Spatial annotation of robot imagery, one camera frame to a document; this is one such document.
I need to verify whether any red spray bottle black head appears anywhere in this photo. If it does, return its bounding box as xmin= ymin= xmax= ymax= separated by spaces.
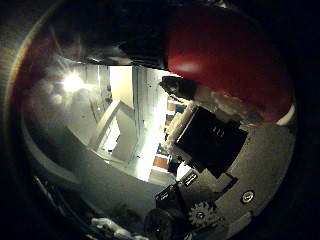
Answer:
xmin=119 ymin=4 xmax=296 ymax=126

